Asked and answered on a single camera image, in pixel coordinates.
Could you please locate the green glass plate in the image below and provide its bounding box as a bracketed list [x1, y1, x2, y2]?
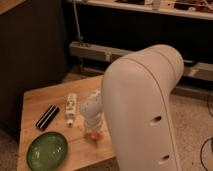
[26, 132, 68, 171]

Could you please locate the white shelf with clutter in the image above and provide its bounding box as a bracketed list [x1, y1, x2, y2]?
[67, 0, 213, 21]

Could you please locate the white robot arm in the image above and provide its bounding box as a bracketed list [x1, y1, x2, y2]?
[80, 44, 184, 171]

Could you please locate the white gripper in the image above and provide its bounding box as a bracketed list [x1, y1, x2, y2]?
[84, 114, 102, 132]

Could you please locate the white tube bottle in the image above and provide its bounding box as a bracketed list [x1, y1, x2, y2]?
[65, 93, 77, 127]

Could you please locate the black rectangular case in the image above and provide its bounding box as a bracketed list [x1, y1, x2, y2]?
[35, 105, 60, 131]

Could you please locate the black floor cable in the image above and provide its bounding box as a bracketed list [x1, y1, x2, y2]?
[199, 93, 213, 171]

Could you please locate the grey metal rail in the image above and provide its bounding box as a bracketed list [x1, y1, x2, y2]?
[69, 41, 213, 82]

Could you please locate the metal pole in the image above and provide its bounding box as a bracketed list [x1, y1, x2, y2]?
[72, 0, 83, 45]

